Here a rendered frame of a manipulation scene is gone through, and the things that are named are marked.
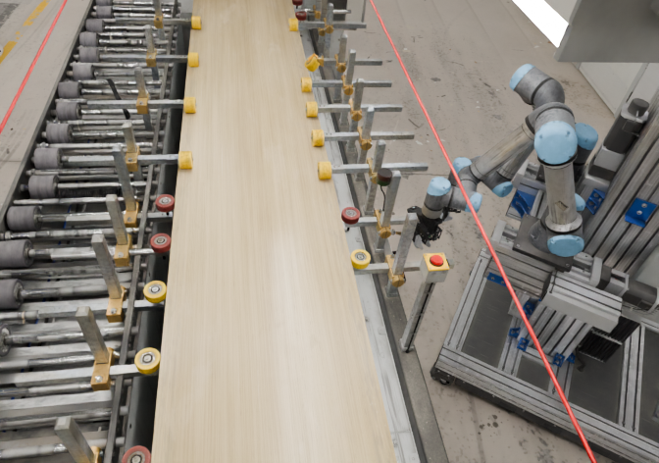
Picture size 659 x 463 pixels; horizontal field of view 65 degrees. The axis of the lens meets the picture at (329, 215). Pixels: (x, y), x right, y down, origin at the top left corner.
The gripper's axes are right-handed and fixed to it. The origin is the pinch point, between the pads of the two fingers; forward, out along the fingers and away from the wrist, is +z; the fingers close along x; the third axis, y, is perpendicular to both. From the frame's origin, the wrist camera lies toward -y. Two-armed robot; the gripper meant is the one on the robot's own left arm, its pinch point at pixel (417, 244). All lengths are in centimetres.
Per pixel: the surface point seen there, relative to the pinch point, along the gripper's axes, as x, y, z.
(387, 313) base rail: -16.3, 10.8, 24.5
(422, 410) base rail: -28, 51, 24
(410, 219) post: -11.2, 3.6, -22.4
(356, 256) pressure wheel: -23.8, -7.3, 4.0
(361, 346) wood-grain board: -43, 29, 4
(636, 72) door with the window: 335, -121, 51
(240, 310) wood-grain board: -75, -3, 4
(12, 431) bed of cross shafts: -155, -4, 26
